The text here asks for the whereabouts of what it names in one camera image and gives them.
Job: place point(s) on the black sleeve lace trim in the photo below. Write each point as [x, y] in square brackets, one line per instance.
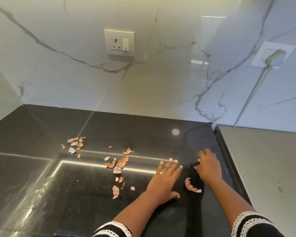
[113, 230]
[256, 225]

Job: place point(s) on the black left sleeve lace trim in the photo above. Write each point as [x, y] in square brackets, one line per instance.
[113, 230]

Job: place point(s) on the white square wall plate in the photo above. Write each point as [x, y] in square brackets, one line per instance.
[260, 55]

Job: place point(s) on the person's left thumb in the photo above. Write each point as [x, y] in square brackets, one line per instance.
[174, 194]

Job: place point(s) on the person's right hand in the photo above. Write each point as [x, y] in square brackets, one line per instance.
[209, 169]

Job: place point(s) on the person's right fingers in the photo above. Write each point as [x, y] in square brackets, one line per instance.
[203, 153]

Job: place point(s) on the black right sleeve lace trim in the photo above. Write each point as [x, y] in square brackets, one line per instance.
[256, 225]

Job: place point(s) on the person's right forearm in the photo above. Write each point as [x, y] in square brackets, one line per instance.
[227, 197]

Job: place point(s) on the scattered onion peels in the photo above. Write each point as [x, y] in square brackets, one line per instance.
[123, 160]

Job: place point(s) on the white wall socket with switch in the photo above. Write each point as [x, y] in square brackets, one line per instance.
[119, 42]

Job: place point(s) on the person's left hand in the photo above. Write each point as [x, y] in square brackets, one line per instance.
[164, 182]

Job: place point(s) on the person's left forearm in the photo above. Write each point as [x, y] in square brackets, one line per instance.
[138, 212]

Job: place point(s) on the grey plug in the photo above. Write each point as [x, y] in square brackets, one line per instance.
[275, 57]

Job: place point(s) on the person's left middle finger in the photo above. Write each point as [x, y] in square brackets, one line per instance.
[174, 166]

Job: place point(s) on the person's left little finger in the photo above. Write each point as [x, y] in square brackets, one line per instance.
[160, 167]

